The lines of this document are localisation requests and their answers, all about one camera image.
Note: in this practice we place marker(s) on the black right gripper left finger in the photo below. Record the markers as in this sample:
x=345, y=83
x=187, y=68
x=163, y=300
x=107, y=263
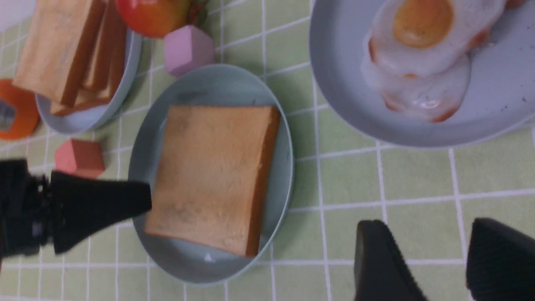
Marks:
x=380, y=270

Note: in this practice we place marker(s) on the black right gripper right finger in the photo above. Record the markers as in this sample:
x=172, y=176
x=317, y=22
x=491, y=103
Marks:
x=500, y=263

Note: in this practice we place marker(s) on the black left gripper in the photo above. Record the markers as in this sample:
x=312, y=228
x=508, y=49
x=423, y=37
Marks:
x=79, y=208

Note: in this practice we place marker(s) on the toast slice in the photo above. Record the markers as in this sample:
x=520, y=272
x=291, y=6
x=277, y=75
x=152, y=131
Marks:
x=110, y=31
x=87, y=98
x=59, y=44
x=213, y=175

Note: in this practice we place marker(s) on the fried egg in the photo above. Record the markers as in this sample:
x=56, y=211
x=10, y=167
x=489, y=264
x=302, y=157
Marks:
x=420, y=38
x=432, y=99

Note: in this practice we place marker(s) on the salmon red cube block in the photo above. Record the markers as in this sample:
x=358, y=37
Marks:
x=80, y=158

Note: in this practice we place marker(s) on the light blue bread plate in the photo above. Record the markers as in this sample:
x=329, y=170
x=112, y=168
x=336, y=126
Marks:
x=93, y=118

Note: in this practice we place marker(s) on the orange fruit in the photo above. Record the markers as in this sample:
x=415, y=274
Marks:
x=19, y=113

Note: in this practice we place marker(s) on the grey blue egg plate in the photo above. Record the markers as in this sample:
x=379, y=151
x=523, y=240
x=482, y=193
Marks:
x=500, y=97

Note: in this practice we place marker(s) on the pink cube block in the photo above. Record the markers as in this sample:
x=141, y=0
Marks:
x=187, y=49

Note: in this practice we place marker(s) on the red apple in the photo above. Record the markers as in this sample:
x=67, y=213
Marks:
x=158, y=18

